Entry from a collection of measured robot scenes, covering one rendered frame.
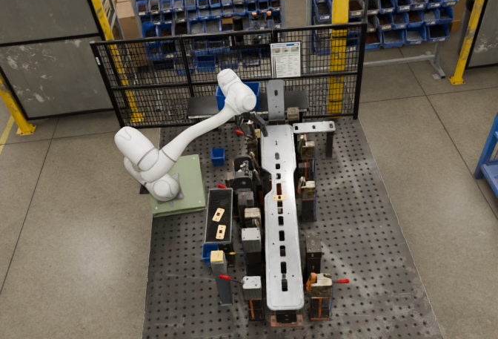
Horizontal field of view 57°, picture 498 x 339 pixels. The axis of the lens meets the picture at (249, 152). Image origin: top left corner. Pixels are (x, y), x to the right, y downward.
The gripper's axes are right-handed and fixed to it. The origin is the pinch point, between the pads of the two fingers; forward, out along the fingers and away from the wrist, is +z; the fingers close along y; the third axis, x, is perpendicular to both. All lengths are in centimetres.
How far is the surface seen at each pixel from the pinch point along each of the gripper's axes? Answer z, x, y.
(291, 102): 42, 76, -33
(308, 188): 50, 7, 12
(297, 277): 55, -49, 30
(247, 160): 23.4, 0.3, -18.1
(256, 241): 38, -43, 8
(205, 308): 66, -77, -23
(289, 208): 50, -10, 6
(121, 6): -9, 187, -303
